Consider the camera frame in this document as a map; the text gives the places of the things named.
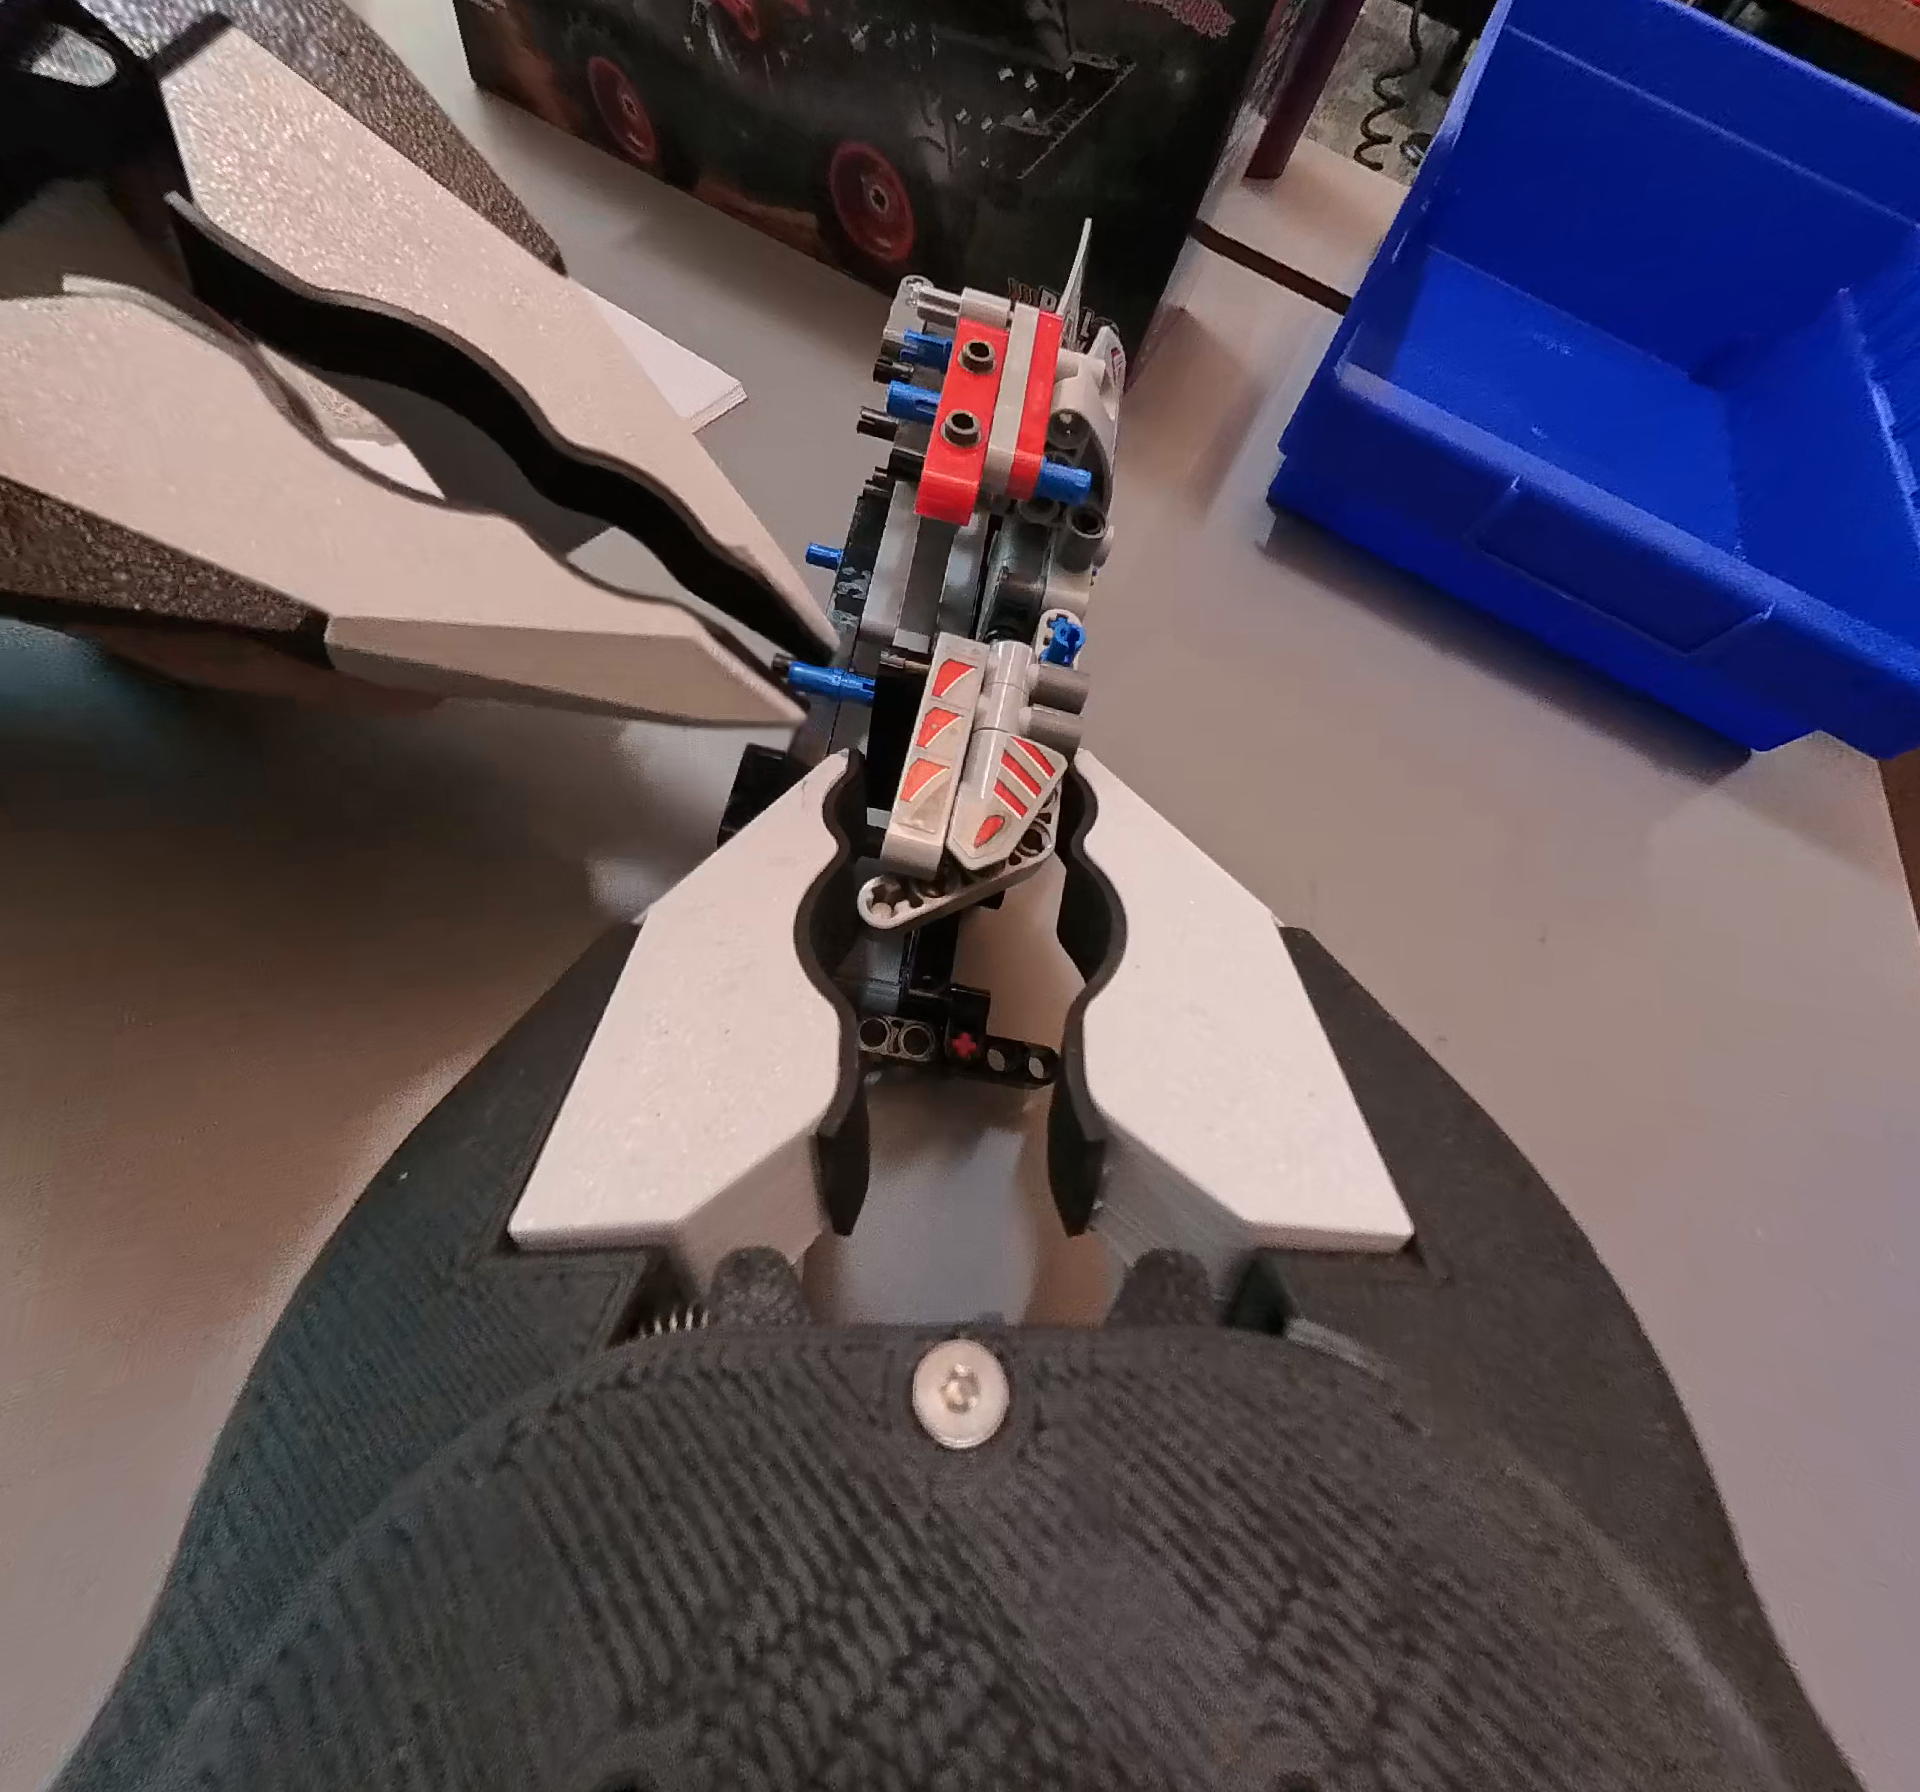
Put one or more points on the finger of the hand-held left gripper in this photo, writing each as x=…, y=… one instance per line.
x=419, y=262
x=150, y=413

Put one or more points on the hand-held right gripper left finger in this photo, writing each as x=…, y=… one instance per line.
x=704, y=1056

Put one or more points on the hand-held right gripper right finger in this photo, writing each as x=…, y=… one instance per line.
x=1216, y=1073

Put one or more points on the grey red toy brick truck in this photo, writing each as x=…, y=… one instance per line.
x=974, y=772

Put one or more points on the blue toy brick pin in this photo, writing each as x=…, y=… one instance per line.
x=825, y=681

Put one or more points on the white paper booklet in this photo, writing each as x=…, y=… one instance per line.
x=673, y=367

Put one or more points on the black toy set box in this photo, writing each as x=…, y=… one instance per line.
x=898, y=67

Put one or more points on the blue plastic storage bin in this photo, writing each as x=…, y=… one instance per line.
x=1574, y=367

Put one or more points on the maroon cylinder post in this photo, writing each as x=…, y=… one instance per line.
x=1341, y=21

